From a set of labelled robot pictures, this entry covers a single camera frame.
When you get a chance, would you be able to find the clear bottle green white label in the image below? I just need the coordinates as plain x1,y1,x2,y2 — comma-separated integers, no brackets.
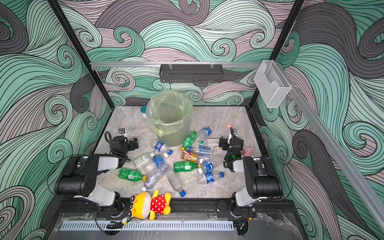
134,150,159,170

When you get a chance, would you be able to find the clear bottle blue label top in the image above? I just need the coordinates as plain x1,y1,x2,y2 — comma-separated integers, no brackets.
196,126,213,145

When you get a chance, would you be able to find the green sprite bottle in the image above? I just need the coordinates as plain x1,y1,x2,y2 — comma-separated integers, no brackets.
173,161,201,173
118,168,147,182
181,131,197,152

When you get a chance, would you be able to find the soda water bottle blue cap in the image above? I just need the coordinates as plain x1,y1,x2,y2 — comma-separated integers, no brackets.
188,146,214,158

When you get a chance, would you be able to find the red yellow label tea bottle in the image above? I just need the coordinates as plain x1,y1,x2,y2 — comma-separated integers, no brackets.
182,151,198,163

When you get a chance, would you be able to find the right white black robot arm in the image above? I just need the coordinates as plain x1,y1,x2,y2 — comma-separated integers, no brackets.
219,136,283,207

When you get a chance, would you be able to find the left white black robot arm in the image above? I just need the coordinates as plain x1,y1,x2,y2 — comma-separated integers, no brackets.
54,135,139,211

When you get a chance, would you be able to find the green plastic bin liner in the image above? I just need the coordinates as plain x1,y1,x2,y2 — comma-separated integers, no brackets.
145,91,193,138

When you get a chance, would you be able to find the grey mesh waste bin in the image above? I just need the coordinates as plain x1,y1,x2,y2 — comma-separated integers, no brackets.
149,92,192,147

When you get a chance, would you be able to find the pink small toy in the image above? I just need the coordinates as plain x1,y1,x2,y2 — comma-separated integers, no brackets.
242,147,253,157

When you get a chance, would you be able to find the pepsi label clear bottle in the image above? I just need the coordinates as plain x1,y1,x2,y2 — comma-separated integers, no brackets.
155,141,173,155

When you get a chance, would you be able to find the clear bottle blue label white cap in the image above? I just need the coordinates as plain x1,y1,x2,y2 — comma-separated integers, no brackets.
143,153,172,176

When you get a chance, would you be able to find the white jar teal lid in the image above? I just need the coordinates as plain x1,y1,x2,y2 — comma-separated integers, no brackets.
140,105,147,119

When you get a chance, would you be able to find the crushed clear bottle white cap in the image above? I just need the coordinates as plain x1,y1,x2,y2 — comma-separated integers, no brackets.
141,165,168,192

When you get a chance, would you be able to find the clear bottle blue cap front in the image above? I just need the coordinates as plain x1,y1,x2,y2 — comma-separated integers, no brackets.
166,171,186,197

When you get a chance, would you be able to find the yellow plush toy red dress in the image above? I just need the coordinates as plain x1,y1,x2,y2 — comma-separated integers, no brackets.
128,190,172,221

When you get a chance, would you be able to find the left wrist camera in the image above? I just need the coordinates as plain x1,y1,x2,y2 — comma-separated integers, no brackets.
119,128,126,135

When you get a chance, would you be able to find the clear acrylic wall holder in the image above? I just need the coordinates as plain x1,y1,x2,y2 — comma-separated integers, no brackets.
254,60,292,109

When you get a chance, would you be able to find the aluminium wall rail back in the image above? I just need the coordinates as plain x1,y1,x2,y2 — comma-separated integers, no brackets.
90,61,261,69

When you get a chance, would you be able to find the aluminium wall rail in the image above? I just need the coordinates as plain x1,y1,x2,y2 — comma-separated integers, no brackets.
90,61,261,69
274,62,384,230

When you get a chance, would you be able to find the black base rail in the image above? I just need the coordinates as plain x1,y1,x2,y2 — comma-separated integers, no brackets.
57,198,299,219

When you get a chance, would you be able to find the black wall shelf tray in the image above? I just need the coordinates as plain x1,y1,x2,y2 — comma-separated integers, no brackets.
159,65,224,84

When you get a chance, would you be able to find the white slotted cable duct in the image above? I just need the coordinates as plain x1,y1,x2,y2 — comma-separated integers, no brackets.
59,220,235,232

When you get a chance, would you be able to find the aluminium wall rail right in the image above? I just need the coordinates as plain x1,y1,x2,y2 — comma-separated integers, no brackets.
274,62,384,230

